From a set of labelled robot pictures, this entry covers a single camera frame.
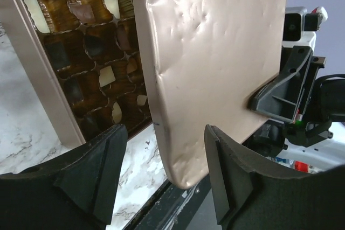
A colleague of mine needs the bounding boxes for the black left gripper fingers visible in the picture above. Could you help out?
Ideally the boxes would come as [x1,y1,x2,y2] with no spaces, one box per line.
[247,46,313,122]

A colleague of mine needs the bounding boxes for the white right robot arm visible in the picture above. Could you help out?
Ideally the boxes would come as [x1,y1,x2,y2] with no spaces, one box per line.
[204,46,344,229]

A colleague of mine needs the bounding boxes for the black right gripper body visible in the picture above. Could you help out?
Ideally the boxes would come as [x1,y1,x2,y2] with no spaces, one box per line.
[253,57,344,147]

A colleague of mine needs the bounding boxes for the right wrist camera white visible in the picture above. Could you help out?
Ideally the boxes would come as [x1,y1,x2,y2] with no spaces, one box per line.
[282,6,328,51]

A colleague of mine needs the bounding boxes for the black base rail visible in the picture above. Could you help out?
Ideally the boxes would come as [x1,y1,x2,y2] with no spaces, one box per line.
[125,176,221,229]

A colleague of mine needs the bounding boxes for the gold chocolate tin box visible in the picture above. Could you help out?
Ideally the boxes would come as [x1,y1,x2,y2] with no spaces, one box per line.
[1,0,151,147]

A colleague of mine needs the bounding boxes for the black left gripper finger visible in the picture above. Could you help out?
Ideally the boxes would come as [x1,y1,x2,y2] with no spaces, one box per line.
[204,125,344,229]
[1,125,127,229]

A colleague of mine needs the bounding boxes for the rose gold tin lid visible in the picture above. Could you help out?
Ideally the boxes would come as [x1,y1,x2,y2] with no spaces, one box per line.
[133,0,286,189]

